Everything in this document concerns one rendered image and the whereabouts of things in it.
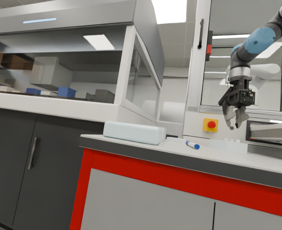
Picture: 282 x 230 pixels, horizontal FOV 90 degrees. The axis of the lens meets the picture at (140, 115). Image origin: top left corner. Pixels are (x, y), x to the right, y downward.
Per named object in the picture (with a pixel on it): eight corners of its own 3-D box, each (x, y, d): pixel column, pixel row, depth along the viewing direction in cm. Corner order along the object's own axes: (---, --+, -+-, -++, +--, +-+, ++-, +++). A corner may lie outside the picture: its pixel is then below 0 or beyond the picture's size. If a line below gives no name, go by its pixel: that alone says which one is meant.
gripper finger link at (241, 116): (245, 128, 57) (243, 105, 58) (235, 128, 63) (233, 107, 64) (253, 128, 57) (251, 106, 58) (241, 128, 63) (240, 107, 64)
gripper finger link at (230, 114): (229, 124, 57) (234, 103, 58) (220, 125, 63) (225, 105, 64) (237, 127, 57) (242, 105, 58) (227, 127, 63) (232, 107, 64)
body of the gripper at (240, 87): (237, 103, 56) (238, 74, 57) (223, 106, 64) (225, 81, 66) (255, 106, 56) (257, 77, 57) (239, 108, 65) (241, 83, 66)
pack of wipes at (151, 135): (161, 143, 42) (163, 128, 43) (157, 146, 33) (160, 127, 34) (115, 136, 46) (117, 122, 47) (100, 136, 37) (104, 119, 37)
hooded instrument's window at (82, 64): (116, 104, 73) (130, 24, 78) (-66, 86, 124) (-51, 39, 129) (154, 122, 182) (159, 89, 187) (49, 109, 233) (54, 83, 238)
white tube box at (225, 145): (247, 154, 53) (247, 143, 54) (225, 150, 53) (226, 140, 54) (226, 149, 66) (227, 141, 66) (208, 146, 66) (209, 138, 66)
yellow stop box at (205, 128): (217, 132, 76) (218, 118, 76) (203, 130, 78) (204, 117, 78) (215, 132, 80) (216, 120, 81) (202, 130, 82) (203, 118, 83)
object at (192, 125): (448, 172, 56) (445, 136, 57) (182, 134, 85) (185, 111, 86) (282, 149, 146) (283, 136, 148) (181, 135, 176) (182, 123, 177)
